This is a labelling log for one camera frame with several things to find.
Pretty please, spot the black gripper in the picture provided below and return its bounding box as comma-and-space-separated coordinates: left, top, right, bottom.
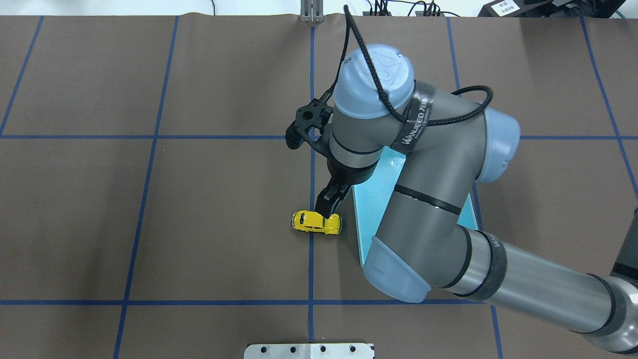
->
314, 150, 374, 218

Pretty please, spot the yellow beetle toy car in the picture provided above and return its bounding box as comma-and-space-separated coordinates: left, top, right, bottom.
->
291, 210, 342, 235

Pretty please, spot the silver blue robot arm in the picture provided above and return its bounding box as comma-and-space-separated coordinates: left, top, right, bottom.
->
315, 44, 637, 356

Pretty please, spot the turquoise plastic bin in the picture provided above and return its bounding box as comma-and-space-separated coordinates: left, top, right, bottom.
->
351, 150, 480, 268

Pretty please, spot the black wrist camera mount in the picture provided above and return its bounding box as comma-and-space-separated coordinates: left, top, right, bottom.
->
285, 98, 333, 156

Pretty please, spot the white pedestal column base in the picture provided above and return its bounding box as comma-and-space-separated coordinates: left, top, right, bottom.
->
243, 343, 376, 359

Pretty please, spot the aluminium frame post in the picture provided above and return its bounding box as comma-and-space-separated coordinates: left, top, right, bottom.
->
299, 0, 325, 23

